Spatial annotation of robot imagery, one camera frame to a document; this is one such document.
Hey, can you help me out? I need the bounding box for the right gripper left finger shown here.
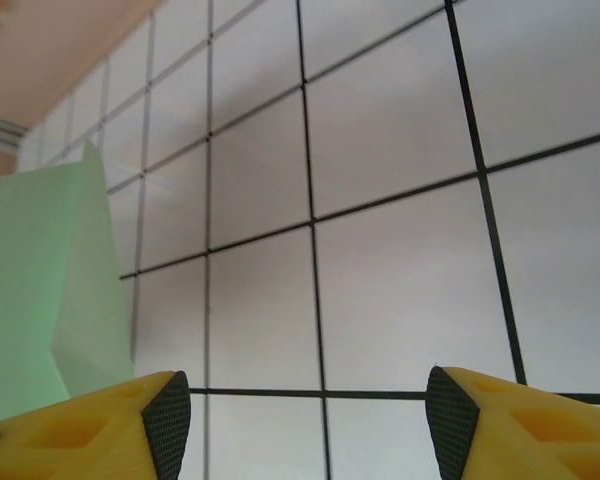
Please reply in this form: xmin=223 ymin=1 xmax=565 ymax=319
xmin=0 ymin=370 xmax=192 ymax=480

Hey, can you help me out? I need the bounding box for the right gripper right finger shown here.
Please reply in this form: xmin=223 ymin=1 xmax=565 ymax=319
xmin=423 ymin=365 xmax=600 ymax=480

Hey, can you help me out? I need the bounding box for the light green paper sheet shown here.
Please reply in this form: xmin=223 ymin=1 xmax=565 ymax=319
xmin=0 ymin=137 xmax=136 ymax=414

